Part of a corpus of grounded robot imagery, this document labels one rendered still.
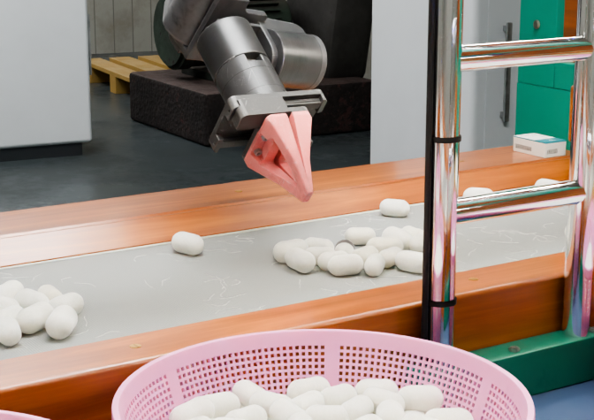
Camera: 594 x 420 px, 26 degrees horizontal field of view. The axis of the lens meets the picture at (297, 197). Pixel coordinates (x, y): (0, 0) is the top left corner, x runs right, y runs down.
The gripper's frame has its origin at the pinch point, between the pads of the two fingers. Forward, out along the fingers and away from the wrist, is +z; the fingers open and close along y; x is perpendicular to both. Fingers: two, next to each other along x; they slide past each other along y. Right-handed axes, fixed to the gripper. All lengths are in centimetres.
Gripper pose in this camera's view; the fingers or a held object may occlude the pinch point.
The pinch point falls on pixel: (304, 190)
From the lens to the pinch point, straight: 116.6
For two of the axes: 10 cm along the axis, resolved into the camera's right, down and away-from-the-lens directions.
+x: -3.5, 6.2, 7.0
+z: 4.0, 7.7, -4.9
